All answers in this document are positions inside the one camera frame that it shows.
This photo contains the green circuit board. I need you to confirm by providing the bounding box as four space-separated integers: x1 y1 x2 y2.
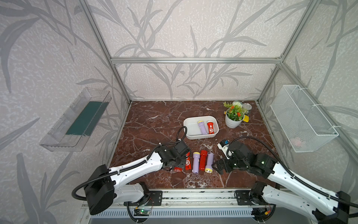
134 208 151 216

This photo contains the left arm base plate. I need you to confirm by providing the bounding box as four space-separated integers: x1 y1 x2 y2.
129 190 163 207

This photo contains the all-red flashlight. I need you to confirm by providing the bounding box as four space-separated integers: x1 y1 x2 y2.
199 150 208 171
174 167 183 172

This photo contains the all-red flashlight middle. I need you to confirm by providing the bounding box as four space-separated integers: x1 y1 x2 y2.
199 150 208 171

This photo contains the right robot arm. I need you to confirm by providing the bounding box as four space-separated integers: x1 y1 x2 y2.
213 137 358 224

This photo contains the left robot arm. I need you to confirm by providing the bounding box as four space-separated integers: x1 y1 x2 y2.
71 126 190 215

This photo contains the purple flashlight yellow head down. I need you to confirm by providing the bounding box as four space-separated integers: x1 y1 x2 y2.
205 152 214 174

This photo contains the aluminium frame rail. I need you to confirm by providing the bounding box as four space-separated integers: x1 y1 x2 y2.
111 57 281 64

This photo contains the red flashlight white cap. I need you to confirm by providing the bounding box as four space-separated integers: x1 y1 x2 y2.
207 121 214 134

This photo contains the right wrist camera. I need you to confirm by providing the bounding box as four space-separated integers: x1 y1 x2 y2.
217 140 229 158

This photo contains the clear plastic wall shelf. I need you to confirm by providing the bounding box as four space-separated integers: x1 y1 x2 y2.
40 87 112 152

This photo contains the yellow small object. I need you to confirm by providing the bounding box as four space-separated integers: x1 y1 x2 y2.
243 115 249 123

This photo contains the white wire mesh basket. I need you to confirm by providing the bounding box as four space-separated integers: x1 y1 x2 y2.
270 85 339 153

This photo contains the red flashlight white head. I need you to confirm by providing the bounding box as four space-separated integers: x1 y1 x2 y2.
185 152 192 170

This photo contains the metal tin can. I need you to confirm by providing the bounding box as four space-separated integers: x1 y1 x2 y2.
242 103 252 115

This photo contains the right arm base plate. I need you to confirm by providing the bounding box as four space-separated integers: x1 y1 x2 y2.
234 190 260 205

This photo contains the all-red flashlight far left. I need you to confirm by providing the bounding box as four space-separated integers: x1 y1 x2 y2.
174 167 183 172

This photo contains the white plastic storage box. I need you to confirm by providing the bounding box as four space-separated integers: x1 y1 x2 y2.
183 116 219 140

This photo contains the white potted flower plant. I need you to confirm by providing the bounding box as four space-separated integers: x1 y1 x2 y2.
223 101 247 128

